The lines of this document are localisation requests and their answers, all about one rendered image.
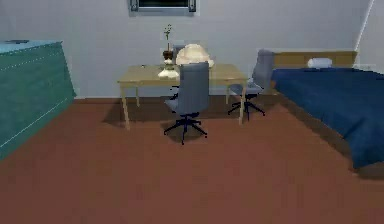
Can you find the teal chest of drawers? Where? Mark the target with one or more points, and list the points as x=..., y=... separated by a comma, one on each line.
x=31, y=86

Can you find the grey framed window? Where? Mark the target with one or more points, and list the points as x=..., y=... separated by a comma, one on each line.
x=163, y=6

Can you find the grey office chair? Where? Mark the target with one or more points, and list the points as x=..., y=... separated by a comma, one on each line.
x=192, y=91
x=175, y=70
x=261, y=71

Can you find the cream dome-shaped object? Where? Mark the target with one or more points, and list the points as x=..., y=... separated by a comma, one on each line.
x=193, y=55

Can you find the bed with blue blanket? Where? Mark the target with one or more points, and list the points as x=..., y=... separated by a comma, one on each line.
x=336, y=96

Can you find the plant in dark pot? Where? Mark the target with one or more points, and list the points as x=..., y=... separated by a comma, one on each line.
x=168, y=50

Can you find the light wooden table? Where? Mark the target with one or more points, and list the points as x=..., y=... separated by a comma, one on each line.
x=146, y=76

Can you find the white pillow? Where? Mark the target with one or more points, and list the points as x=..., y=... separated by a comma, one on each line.
x=319, y=62

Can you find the dark flat object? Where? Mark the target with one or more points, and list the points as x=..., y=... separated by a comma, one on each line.
x=16, y=41

